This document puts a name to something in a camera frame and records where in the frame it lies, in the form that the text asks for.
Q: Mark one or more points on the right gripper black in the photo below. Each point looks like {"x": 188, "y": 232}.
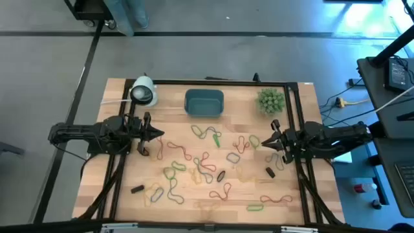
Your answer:
{"x": 286, "y": 142}

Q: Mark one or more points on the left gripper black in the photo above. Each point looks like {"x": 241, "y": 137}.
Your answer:
{"x": 142, "y": 132}

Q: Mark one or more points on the red rubber band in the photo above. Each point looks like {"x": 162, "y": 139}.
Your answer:
{"x": 275, "y": 201}
{"x": 180, "y": 147}
{"x": 238, "y": 146}
{"x": 223, "y": 195}
{"x": 161, "y": 147}
{"x": 204, "y": 158}

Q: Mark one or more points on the grey-green rubber band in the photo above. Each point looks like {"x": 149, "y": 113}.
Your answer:
{"x": 277, "y": 163}

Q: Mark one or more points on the wide black rubber band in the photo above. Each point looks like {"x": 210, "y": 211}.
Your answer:
{"x": 137, "y": 189}
{"x": 270, "y": 172}

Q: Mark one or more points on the yellow rubber band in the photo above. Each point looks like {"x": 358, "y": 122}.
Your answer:
{"x": 195, "y": 177}
{"x": 241, "y": 174}
{"x": 207, "y": 204}
{"x": 145, "y": 197}

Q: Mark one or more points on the small blue rubber band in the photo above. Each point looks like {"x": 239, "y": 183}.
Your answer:
{"x": 227, "y": 158}

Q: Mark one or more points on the bright green rubber band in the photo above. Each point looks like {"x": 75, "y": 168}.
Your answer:
{"x": 216, "y": 140}

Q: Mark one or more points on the long teal rubber band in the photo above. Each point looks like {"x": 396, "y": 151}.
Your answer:
{"x": 169, "y": 194}

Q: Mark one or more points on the black round cup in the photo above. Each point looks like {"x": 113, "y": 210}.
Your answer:
{"x": 218, "y": 178}

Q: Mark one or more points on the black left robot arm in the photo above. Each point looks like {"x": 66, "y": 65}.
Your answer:
{"x": 81, "y": 131}

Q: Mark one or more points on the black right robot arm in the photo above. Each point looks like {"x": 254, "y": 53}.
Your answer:
{"x": 323, "y": 137}

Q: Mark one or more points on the teal plastic bin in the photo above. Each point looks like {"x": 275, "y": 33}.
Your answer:
{"x": 203, "y": 103}

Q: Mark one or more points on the green plant in white pot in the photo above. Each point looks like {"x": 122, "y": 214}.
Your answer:
{"x": 271, "y": 102}

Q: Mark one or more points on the white box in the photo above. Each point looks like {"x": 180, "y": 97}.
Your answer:
{"x": 344, "y": 158}

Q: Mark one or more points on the flat black bar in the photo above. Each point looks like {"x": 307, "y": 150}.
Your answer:
{"x": 216, "y": 78}

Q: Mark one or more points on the black floor plug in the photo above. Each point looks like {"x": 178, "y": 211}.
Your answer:
{"x": 352, "y": 82}

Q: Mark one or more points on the red bottle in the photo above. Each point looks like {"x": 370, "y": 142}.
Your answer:
{"x": 362, "y": 188}

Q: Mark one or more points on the black side desk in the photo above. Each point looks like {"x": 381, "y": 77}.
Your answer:
{"x": 372, "y": 84}

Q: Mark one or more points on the black desk with keyboard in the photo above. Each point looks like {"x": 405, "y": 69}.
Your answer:
{"x": 388, "y": 155}

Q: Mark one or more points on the small black bottle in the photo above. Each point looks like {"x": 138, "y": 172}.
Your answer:
{"x": 376, "y": 204}

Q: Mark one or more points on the person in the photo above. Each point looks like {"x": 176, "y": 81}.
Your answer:
{"x": 123, "y": 16}

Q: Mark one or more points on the black wheeled cart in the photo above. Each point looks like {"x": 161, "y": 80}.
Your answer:
{"x": 87, "y": 14}

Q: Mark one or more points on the black keyboard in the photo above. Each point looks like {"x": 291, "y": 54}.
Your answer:
{"x": 407, "y": 178}

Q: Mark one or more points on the black power adapter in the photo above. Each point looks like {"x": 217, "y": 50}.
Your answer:
{"x": 396, "y": 76}

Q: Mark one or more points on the black crossbeam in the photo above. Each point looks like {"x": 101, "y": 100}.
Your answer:
{"x": 48, "y": 226}

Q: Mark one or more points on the grey chair base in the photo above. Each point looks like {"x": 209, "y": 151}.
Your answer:
{"x": 9, "y": 148}

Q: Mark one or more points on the black slanted pole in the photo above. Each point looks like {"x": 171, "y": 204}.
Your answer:
{"x": 393, "y": 48}

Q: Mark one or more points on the black clamp on frame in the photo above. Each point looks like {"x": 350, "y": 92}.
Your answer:
{"x": 256, "y": 78}

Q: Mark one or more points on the silver bracket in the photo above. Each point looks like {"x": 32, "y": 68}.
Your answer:
{"x": 116, "y": 226}
{"x": 297, "y": 229}

